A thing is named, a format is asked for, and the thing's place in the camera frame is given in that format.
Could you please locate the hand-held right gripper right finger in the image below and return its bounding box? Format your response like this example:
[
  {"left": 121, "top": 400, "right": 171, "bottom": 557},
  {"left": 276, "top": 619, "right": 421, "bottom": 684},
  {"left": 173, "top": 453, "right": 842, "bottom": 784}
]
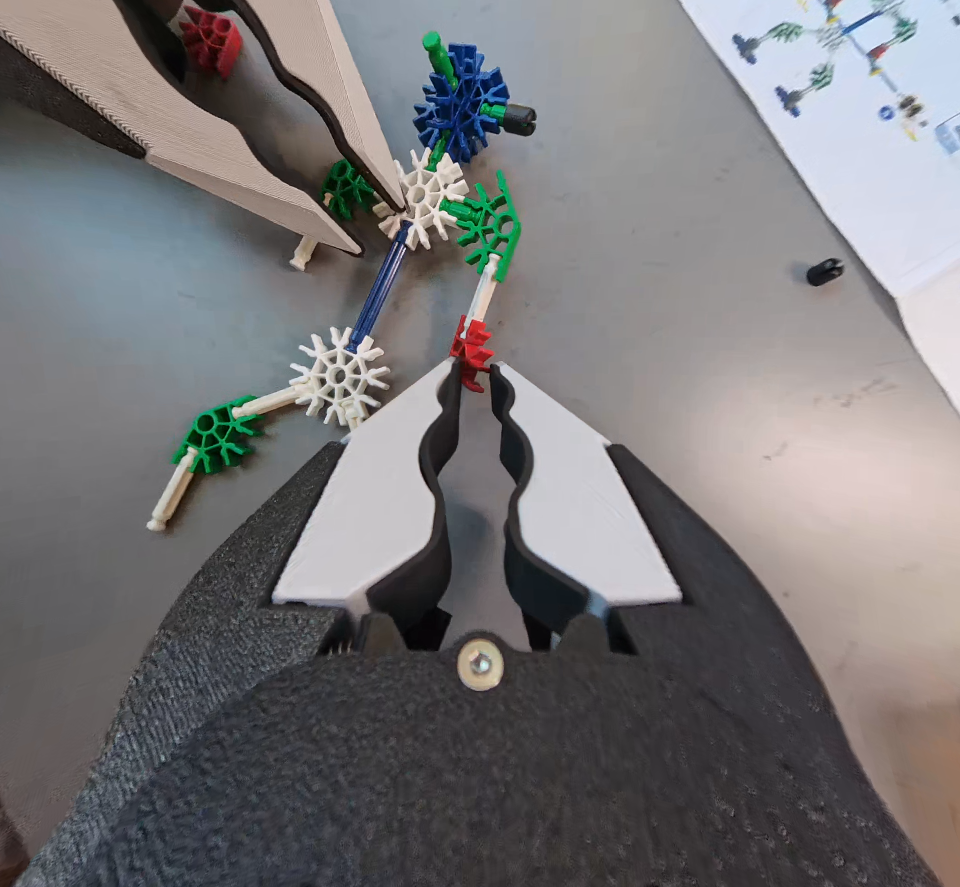
[{"left": 487, "top": 362, "right": 684, "bottom": 631}]

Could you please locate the red toy connector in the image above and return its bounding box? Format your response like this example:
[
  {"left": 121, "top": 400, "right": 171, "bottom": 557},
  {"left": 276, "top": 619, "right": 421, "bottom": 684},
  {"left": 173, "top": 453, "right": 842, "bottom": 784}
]
[
  {"left": 180, "top": 5, "right": 243, "bottom": 80},
  {"left": 448, "top": 315, "right": 496, "bottom": 393}
]

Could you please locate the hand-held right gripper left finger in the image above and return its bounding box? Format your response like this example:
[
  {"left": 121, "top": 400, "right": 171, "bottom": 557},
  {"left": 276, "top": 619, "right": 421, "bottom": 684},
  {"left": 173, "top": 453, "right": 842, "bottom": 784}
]
[{"left": 271, "top": 358, "right": 465, "bottom": 631}]

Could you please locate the construction toy figure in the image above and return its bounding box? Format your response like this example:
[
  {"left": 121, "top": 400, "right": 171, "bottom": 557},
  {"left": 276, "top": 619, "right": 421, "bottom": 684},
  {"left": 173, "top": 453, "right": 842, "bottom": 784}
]
[{"left": 146, "top": 30, "right": 537, "bottom": 534}]

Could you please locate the grey desk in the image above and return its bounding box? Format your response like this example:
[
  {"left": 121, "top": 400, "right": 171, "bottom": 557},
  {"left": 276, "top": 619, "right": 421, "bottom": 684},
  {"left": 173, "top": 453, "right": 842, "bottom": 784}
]
[{"left": 0, "top": 0, "right": 960, "bottom": 887}]

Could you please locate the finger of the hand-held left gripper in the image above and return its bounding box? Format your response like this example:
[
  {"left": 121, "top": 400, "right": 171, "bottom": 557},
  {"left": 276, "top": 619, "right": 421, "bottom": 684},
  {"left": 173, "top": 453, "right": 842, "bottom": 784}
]
[
  {"left": 138, "top": 0, "right": 408, "bottom": 213},
  {"left": 0, "top": 0, "right": 366, "bottom": 258}
]

